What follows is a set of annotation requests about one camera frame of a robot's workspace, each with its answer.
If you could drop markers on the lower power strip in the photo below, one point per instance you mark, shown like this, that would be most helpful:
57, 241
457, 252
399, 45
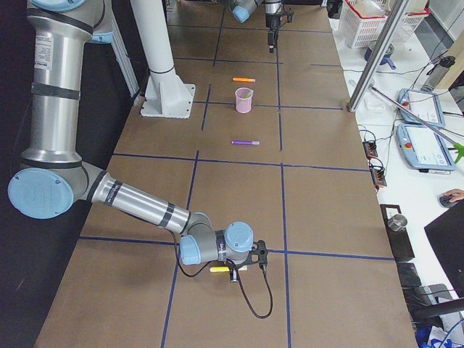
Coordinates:
378, 176

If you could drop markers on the black box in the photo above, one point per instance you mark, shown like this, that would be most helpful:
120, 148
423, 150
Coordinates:
399, 240

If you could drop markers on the upper teach pendant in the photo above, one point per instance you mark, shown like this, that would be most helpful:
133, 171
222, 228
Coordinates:
425, 105

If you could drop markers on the lower teach pendant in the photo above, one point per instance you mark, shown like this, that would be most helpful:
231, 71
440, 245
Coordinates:
423, 150

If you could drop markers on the power strip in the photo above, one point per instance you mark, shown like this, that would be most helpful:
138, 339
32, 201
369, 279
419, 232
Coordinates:
378, 176
370, 149

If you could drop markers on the reacher grabber tool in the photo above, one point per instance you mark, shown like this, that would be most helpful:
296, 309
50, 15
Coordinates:
457, 147

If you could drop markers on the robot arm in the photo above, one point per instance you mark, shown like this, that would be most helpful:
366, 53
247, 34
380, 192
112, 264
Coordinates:
243, 9
54, 176

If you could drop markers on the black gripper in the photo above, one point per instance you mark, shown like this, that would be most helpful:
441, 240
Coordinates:
235, 268
270, 19

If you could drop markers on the steel cup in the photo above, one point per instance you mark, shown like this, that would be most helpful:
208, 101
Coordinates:
397, 222

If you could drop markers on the pink mesh pen holder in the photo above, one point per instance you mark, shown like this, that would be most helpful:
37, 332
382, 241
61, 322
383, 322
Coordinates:
243, 105

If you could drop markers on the upper power strip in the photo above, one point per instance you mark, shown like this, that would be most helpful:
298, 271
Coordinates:
370, 149

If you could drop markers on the purple highlighter pen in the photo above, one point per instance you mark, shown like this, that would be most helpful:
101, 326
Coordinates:
246, 143

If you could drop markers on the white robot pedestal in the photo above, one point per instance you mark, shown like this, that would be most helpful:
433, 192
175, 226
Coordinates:
166, 95

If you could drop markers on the black monitor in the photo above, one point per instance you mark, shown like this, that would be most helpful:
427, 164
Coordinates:
445, 235

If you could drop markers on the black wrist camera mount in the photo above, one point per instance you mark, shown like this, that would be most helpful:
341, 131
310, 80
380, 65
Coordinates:
258, 255

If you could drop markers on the yellow highlighter pen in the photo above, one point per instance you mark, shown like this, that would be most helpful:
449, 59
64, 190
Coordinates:
225, 269

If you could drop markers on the dark water bottle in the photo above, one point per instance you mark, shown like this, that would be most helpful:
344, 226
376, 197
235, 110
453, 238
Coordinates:
436, 74

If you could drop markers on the person's hand on mouse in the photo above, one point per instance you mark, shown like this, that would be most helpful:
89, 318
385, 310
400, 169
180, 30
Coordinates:
454, 195

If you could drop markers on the white plastic basket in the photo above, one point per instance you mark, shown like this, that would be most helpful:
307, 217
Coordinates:
361, 22

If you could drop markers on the orange highlighter pen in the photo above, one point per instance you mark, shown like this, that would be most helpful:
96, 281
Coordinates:
242, 79

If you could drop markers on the aluminium frame post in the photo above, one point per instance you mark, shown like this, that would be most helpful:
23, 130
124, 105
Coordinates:
382, 44

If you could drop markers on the teach pendant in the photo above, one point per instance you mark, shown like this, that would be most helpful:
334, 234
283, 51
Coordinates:
423, 150
425, 105

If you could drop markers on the black computer mouse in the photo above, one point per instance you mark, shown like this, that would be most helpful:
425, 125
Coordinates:
446, 201

